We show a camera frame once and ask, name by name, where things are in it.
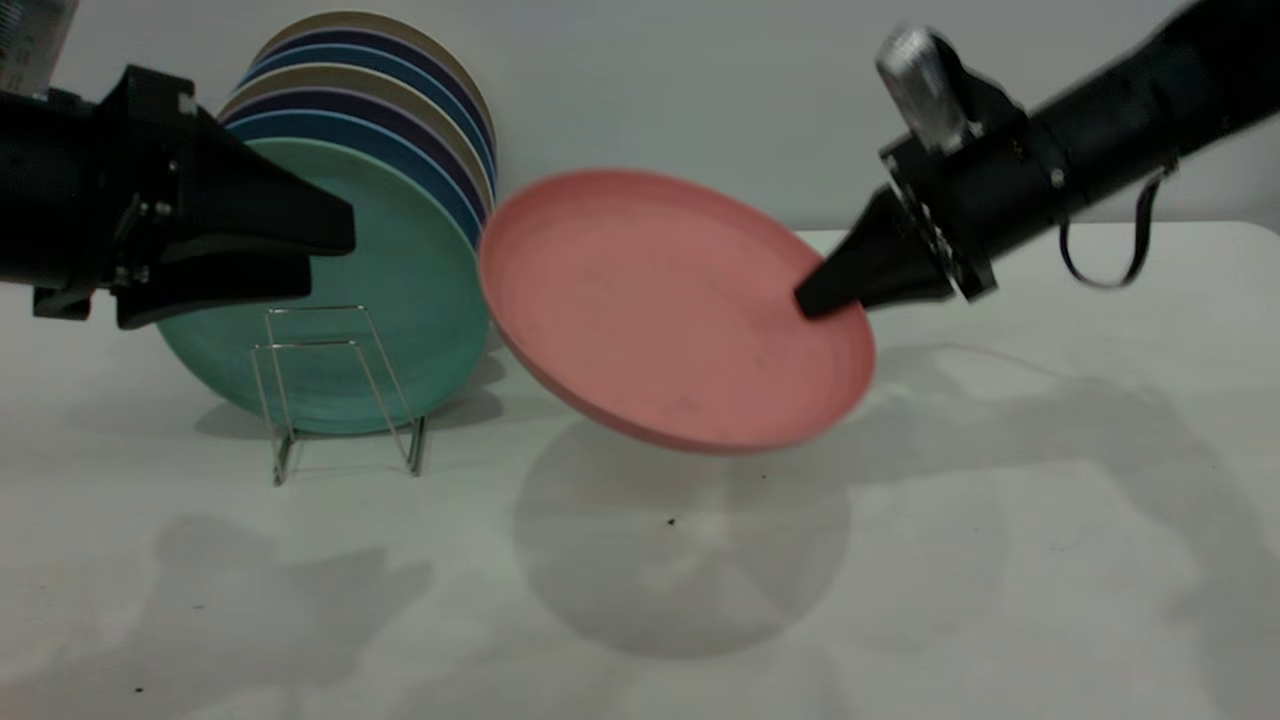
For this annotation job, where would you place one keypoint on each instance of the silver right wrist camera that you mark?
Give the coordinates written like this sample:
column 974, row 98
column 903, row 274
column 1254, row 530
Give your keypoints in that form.
column 920, row 85

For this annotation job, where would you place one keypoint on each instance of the pink round plate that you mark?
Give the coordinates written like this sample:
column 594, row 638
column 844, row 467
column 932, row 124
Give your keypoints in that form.
column 660, row 310

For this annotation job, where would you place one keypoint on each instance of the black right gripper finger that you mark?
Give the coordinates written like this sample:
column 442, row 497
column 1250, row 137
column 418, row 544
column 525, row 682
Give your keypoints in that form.
column 915, row 292
column 865, row 260

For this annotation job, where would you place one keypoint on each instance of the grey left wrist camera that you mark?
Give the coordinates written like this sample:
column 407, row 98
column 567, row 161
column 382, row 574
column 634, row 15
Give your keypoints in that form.
column 35, row 40

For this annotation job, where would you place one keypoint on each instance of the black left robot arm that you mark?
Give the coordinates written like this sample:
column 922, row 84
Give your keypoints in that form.
column 40, row 190

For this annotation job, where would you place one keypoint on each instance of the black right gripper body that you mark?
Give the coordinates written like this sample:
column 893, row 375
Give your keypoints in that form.
column 985, row 190

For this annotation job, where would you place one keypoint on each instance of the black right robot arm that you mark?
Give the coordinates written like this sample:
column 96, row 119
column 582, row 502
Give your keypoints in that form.
column 1150, row 90

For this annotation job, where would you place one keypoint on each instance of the green round plate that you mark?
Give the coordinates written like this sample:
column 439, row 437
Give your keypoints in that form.
column 420, row 290

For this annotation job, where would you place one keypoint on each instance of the beige round plate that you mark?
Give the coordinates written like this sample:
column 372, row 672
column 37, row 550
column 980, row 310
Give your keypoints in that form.
column 360, row 18
column 340, row 76

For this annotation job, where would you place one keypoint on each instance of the blue round plate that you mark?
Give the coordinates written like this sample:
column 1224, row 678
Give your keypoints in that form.
column 370, row 56
column 350, row 128

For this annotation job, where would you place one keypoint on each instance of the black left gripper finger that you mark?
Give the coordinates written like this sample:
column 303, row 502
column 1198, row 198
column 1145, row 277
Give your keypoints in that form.
column 270, row 210
column 220, row 280

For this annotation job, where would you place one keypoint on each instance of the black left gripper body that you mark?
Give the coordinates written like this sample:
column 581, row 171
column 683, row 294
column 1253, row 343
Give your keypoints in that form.
column 160, row 160

